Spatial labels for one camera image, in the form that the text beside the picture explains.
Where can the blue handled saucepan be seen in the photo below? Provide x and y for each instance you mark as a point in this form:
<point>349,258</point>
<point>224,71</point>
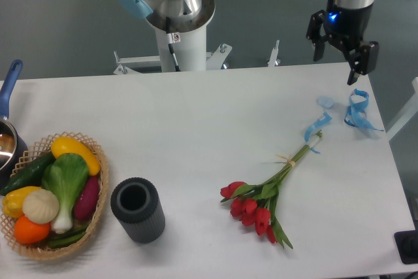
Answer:
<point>12,145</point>

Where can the green bean pods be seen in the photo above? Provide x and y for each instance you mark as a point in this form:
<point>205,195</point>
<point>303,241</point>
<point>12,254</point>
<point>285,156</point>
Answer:
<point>68,238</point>

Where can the white metal frame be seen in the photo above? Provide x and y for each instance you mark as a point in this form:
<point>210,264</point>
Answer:
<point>127,65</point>

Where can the white post at right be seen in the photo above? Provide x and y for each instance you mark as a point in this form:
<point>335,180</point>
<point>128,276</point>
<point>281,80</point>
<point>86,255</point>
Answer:
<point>404,115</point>

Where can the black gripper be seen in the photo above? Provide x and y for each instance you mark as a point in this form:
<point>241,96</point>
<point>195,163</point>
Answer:
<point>344,28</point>

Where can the orange fruit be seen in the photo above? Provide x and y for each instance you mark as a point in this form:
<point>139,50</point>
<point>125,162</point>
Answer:
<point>28,232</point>

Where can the blue ribbon on stems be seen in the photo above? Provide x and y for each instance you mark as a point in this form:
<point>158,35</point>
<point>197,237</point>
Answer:
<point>312,134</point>

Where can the woven wicker basket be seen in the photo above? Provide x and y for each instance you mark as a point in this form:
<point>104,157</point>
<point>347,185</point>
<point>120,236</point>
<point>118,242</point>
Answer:
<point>39,251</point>

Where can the white garlic bulb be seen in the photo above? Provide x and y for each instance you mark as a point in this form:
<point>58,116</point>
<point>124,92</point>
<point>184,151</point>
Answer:
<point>40,206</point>

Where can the black device at edge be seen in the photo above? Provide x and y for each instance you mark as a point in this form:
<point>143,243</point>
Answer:
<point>406,243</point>

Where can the yellow bell pepper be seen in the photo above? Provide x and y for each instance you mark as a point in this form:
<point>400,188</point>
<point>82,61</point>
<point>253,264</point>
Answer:
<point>13,201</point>

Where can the green bok choy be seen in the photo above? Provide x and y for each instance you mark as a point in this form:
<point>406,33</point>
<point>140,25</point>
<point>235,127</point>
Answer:
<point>65,178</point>

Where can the pale blue bottle cap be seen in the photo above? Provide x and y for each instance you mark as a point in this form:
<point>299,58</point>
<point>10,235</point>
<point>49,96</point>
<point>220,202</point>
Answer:
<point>325,102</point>

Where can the red tulip bouquet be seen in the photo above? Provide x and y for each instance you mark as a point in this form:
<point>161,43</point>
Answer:
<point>255,204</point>

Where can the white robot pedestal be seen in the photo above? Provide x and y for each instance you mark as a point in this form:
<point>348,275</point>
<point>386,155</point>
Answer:
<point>189,49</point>

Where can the green cucumber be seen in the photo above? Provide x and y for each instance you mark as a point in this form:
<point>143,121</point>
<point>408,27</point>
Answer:
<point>30,175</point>

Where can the purple sweet potato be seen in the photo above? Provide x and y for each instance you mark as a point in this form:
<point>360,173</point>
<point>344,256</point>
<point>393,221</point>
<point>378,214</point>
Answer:
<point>87,201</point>

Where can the curled blue ribbon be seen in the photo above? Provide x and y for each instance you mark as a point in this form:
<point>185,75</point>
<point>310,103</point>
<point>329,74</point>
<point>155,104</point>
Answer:
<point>356,111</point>

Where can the dark grey ribbed vase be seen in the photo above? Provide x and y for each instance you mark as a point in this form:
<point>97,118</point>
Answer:
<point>136,205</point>

